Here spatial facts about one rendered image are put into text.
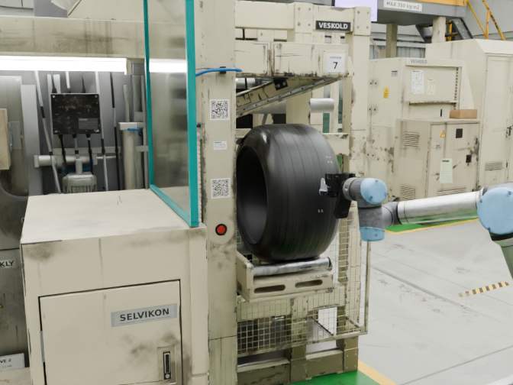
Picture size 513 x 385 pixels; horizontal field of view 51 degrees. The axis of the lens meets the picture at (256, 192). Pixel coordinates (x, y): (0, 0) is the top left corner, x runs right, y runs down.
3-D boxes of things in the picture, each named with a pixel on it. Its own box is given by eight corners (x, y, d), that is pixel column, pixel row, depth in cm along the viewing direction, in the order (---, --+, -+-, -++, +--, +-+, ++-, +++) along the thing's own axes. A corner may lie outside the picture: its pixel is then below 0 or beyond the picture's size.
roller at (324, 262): (245, 274, 208) (249, 279, 204) (245, 263, 206) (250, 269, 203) (325, 264, 220) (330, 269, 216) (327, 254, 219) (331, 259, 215)
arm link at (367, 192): (368, 208, 160) (366, 179, 159) (349, 205, 170) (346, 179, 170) (390, 204, 163) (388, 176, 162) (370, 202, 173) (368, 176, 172)
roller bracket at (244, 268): (246, 289, 200) (246, 264, 198) (215, 259, 236) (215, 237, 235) (255, 289, 201) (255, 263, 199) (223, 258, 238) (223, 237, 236)
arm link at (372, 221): (394, 234, 171) (390, 201, 170) (379, 243, 162) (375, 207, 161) (371, 234, 176) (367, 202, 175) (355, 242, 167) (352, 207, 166)
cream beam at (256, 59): (219, 76, 220) (218, 39, 217) (203, 78, 243) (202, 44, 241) (349, 78, 241) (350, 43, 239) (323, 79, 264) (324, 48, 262)
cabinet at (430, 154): (424, 227, 640) (430, 121, 617) (390, 217, 690) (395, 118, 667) (475, 218, 684) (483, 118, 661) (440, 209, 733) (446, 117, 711)
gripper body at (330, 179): (343, 172, 188) (361, 173, 176) (343, 196, 188) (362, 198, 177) (323, 173, 185) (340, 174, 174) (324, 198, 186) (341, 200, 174)
